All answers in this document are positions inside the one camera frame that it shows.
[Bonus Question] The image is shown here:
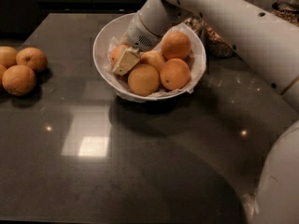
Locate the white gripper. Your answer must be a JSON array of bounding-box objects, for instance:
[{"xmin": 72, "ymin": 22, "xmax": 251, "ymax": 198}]
[{"xmin": 112, "ymin": 13, "xmax": 162, "ymax": 76}]

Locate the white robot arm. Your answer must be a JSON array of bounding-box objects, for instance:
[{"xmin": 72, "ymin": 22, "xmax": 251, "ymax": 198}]
[{"xmin": 122, "ymin": 0, "xmax": 299, "ymax": 224}]

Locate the white bowl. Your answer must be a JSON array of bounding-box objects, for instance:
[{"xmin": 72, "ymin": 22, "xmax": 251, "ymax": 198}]
[{"xmin": 93, "ymin": 11, "xmax": 207, "ymax": 104}]

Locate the white paper liner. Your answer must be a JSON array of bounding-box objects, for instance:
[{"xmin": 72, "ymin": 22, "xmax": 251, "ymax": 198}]
[{"xmin": 104, "ymin": 21, "xmax": 207, "ymax": 104}]

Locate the left glass jar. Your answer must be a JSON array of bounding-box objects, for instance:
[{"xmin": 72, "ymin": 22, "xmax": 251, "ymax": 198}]
[{"xmin": 183, "ymin": 17, "xmax": 205, "ymax": 36}]

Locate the middle glass jar of cereal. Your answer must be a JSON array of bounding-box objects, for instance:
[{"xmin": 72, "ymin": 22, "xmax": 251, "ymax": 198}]
[{"xmin": 206, "ymin": 24, "xmax": 235, "ymax": 59}]

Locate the edge orange on table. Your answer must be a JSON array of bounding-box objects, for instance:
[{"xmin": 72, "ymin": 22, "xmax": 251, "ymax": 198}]
[{"xmin": 0, "ymin": 64, "xmax": 7, "ymax": 91}]

